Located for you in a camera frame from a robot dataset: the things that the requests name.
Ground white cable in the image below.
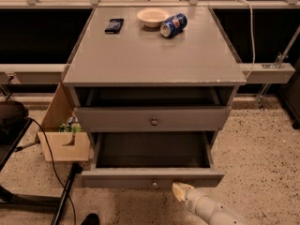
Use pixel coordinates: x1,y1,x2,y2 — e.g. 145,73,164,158
234,0,257,80

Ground metal rail beam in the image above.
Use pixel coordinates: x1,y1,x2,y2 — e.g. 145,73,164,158
0,63,295,85

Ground metal strut right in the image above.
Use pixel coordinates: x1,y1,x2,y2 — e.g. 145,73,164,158
255,25,300,111

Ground grey top drawer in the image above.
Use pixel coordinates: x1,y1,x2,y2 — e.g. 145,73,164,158
75,106,231,132

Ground black chair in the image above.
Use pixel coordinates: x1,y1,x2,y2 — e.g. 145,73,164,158
0,101,60,212

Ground black cable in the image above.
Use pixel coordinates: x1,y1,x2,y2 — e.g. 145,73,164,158
27,117,78,225

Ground black stand leg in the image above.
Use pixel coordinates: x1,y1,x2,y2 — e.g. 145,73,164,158
51,163,83,225

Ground grey drawer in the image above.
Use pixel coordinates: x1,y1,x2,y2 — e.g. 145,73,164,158
82,132,225,188
75,106,231,132

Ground blue Pepsi can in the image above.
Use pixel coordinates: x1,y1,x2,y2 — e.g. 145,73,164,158
160,13,188,38

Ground black shoe tip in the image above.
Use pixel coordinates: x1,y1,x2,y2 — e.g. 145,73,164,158
81,213,100,225

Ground white ceramic bowl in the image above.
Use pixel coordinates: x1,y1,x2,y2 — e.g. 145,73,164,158
137,7,170,28

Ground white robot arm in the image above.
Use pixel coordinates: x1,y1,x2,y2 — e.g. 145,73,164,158
172,182,247,225

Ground green white snack bags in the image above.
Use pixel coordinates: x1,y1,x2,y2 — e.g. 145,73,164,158
59,116,82,133

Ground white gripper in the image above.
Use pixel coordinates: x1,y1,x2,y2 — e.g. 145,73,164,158
172,182,212,215

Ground plywood box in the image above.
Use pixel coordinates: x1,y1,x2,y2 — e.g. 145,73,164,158
37,84,91,161

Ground grey drawer cabinet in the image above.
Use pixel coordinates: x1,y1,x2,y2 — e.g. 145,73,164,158
62,6,248,148

